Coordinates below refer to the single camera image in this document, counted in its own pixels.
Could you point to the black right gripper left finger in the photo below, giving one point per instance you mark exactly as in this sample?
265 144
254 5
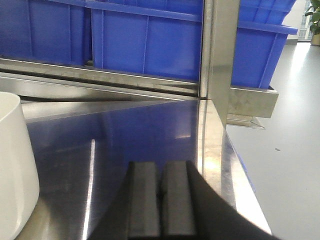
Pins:
134 213

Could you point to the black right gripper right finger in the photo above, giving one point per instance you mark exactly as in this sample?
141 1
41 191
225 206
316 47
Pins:
192 210

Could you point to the blue crate middle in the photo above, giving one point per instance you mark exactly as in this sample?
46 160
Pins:
160 38

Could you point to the blue crate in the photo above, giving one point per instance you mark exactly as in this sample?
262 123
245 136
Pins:
50 31
160 38
260 39

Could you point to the blue crate right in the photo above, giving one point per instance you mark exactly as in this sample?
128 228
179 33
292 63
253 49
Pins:
260 39

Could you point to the blue crate left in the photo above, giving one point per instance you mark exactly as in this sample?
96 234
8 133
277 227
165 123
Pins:
50 31

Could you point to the green potted plant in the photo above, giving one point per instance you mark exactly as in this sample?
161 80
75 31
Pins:
313 12

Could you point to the stainless steel shelf frame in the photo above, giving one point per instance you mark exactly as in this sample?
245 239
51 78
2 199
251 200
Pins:
86 125

